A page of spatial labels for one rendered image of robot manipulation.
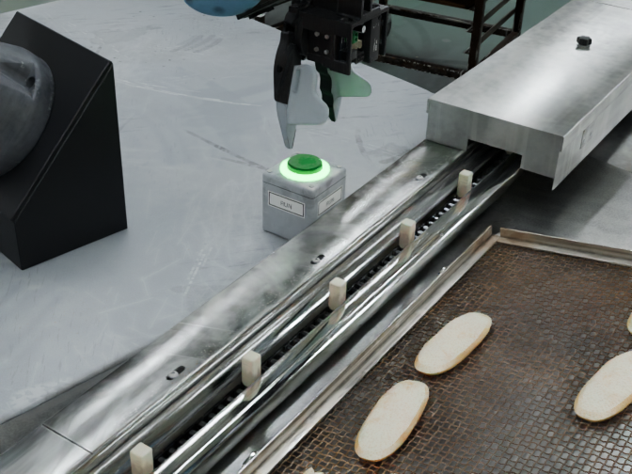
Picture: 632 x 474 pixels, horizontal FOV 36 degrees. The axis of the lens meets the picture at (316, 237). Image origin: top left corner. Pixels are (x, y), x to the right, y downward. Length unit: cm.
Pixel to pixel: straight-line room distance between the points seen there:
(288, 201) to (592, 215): 38
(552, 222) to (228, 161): 42
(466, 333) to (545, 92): 51
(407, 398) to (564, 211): 51
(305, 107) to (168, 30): 75
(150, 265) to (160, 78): 52
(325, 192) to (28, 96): 33
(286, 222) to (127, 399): 34
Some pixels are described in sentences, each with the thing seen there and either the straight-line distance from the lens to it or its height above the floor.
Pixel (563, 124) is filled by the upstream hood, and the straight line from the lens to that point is 118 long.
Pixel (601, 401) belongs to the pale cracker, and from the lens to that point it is 75.
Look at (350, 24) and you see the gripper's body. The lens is 93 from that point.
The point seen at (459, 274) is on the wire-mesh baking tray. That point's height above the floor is 89.
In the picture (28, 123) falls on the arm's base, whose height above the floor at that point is 97.
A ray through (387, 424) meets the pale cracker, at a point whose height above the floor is 91.
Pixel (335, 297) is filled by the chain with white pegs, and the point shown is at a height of 85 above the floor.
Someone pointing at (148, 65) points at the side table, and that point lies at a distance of 156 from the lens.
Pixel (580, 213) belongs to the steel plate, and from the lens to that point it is 121.
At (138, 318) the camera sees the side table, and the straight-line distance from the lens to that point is 98.
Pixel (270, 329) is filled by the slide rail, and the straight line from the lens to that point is 91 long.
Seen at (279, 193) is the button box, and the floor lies 88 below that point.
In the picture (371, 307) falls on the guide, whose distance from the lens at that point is 92.
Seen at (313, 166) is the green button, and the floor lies 91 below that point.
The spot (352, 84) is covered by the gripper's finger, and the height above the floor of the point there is 99.
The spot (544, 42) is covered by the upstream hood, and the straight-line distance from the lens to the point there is 144.
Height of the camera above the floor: 140
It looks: 32 degrees down
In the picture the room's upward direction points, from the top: 2 degrees clockwise
